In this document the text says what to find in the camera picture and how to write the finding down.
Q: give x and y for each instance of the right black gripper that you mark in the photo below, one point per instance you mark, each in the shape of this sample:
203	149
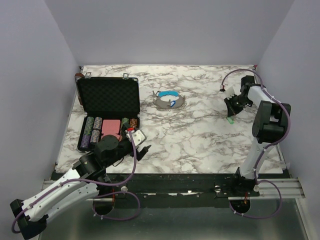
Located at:
231	110

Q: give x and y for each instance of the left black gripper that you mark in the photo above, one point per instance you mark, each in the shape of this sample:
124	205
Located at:
140	154

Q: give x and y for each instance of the green key tag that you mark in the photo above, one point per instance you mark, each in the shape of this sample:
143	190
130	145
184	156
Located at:
230	120

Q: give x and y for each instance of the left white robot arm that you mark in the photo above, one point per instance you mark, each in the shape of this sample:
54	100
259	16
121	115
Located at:
86	179

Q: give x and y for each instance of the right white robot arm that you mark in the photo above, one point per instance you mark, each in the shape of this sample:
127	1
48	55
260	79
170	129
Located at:
271	126

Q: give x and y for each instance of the green red chip stack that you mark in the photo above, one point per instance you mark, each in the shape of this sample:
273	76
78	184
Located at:
124	123

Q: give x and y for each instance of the pink playing card deck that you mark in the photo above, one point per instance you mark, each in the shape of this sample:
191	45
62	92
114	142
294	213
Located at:
110	126

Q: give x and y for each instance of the grey lower chip stack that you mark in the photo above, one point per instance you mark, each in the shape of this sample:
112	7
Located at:
95	136

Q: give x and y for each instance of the grey poker chip stack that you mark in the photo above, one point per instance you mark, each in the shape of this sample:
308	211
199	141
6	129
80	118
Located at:
97	125

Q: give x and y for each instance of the blue carabiner clip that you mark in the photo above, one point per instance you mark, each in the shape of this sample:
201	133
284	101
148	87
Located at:
172	104

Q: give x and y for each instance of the purple poker chip stack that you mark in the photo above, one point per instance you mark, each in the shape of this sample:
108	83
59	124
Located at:
85	141

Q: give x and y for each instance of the black poker chip case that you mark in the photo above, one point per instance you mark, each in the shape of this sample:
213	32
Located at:
110	98

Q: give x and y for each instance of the blue silicone band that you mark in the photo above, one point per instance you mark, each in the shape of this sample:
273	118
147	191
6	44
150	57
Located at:
168	93

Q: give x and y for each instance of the green poker chip stack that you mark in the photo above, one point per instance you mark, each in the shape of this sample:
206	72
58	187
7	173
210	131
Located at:
88	126

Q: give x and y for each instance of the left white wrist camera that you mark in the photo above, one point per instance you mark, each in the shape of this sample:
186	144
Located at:
136	136

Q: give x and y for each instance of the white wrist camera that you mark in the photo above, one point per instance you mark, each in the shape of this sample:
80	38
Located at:
229	93
136	136

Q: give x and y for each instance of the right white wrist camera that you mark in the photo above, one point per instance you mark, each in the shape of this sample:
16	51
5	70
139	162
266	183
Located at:
229	93

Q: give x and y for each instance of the black mounting base plate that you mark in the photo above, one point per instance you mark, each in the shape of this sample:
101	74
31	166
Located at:
162	191

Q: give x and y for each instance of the aluminium frame rail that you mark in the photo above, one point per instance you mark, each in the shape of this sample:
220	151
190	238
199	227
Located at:
291	191

